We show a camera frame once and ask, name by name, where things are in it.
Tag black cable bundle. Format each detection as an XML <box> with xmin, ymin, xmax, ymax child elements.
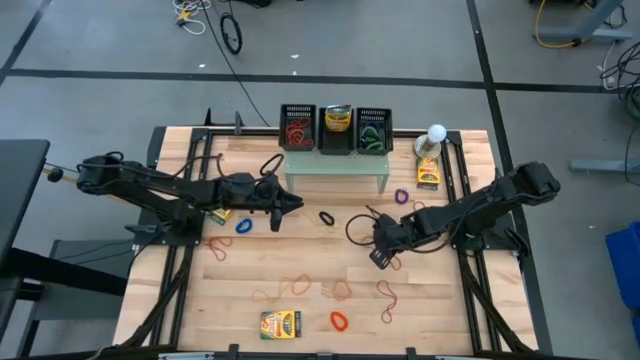
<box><xmin>599</xmin><ymin>39</ymin><xmax>640</xmax><ymax>121</ymax></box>

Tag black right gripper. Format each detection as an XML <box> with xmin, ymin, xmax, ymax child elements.
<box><xmin>369</xmin><ymin>214</ymin><xmax>417</xmax><ymax>272</ymax></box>

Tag yellow green crayon box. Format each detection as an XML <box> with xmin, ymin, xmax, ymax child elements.
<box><xmin>416</xmin><ymin>155</ymin><xmax>443</xmax><ymax>192</ymax></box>
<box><xmin>259</xmin><ymin>310</ymin><xmax>303</xmax><ymax>341</ymax></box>
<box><xmin>324</xmin><ymin>103</ymin><xmax>353</xmax><ymax>133</ymax></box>
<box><xmin>206</xmin><ymin>207</ymin><xmax>234</xmax><ymax>227</ymax></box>

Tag white and yellow cables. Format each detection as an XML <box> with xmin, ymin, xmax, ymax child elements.
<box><xmin>171</xmin><ymin>0</ymin><xmax>212</xmax><ymax>36</ymax></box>

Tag grey floor bar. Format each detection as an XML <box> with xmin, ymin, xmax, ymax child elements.
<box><xmin>569</xmin><ymin>158</ymin><xmax>640</xmax><ymax>175</ymax></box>

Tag yellow cord with black knob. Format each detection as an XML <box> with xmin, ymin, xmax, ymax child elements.
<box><xmin>42</xmin><ymin>167</ymin><xmax>136</xmax><ymax>204</ymax></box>

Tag yellow floor cable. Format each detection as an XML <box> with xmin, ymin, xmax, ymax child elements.
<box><xmin>534</xmin><ymin>0</ymin><xmax>581</xmax><ymax>50</ymax></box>

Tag long black floor cable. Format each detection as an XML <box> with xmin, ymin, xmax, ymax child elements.
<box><xmin>199</xmin><ymin>0</ymin><xmax>272</xmax><ymax>128</ymax></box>

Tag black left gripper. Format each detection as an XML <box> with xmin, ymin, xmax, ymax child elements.
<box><xmin>252</xmin><ymin>182</ymin><xmax>305</xmax><ymax>233</ymax></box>

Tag white bulb table lamp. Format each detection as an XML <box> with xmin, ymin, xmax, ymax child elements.
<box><xmin>413</xmin><ymin>123</ymin><xmax>448</xmax><ymax>160</ymax></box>

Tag blue plastic bin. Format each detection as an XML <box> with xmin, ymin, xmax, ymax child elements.
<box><xmin>605</xmin><ymin>221</ymin><xmax>640</xmax><ymax>311</ymax></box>

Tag grey desk leg base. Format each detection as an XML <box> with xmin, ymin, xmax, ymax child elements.
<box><xmin>536</xmin><ymin>0</ymin><xmax>634</xmax><ymax>47</ymax></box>

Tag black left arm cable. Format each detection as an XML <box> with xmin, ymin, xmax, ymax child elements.
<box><xmin>258</xmin><ymin>152</ymin><xmax>287</xmax><ymax>178</ymax></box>

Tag dark desk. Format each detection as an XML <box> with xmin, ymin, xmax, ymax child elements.
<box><xmin>0</xmin><ymin>139</ymin><xmax>52</xmax><ymax>261</ymax></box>

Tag black looped floor cable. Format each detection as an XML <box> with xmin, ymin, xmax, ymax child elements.
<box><xmin>219</xmin><ymin>11</ymin><xmax>244</xmax><ymax>56</ymax></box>

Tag red-orange spiral coil bracelet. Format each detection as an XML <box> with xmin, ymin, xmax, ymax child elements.
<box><xmin>329</xmin><ymin>310</ymin><xmax>351</xmax><ymax>334</ymax></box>

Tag black slotted plastic basket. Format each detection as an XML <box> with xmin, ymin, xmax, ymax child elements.
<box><xmin>317</xmin><ymin>104</ymin><xmax>357</xmax><ymax>157</ymax></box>
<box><xmin>278</xmin><ymin>103</ymin><xmax>318</xmax><ymax>153</ymax></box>
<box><xmin>355</xmin><ymin>106</ymin><xmax>395</xmax><ymax>156</ymax></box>

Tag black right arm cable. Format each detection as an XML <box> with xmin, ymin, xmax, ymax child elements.
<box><xmin>344</xmin><ymin>203</ymin><xmax>385</xmax><ymax>248</ymax></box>

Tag yellow rubber band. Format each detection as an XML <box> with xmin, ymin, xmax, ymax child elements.
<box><xmin>302</xmin><ymin>210</ymin><xmax>331</xmax><ymax>230</ymax></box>
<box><xmin>251</xmin><ymin>277</ymin><xmax>296</xmax><ymax>304</ymax></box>

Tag green perforated metal shelf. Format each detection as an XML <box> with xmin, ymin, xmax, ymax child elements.
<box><xmin>283</xmin><ymin>148</ymin><xmax>391</xmax><ymax>195</ymax></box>

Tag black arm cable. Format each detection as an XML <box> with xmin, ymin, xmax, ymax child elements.
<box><xmin>258</xmin><ymin>152</ymin><xmax>287</xmax><ymax>178</ymax></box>
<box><xmin>344</xmin><ymin>203</ymin><xmax>385</xmax><ymax>248</ymax></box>

